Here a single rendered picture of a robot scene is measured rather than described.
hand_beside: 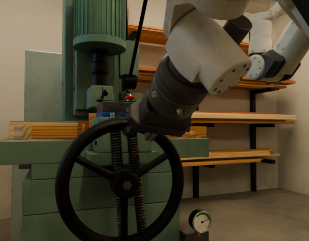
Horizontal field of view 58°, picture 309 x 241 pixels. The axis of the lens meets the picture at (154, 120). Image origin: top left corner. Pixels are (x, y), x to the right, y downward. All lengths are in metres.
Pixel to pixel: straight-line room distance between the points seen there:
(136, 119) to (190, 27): 0.20
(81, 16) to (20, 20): 2.54
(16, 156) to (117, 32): 0.48
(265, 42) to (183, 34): 0.63
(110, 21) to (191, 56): 0.60
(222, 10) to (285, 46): 0.60
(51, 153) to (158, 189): 0.32
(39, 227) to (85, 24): 0.60
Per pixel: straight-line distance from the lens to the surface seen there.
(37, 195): 0.80
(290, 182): 4.74
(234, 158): 3.73
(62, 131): 0.93
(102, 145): 0.70
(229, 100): 4.22
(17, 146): 0.78
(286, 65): 0.91
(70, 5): 1.22
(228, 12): 0.31
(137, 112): 0.50
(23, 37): 3.43
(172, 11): 0.37
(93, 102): 0.91
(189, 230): 0.92
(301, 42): 0.90
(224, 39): 0.37
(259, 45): 0.98
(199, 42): 0.36
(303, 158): 4.54
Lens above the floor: 0.93
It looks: 2 degrees up
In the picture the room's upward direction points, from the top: straight up
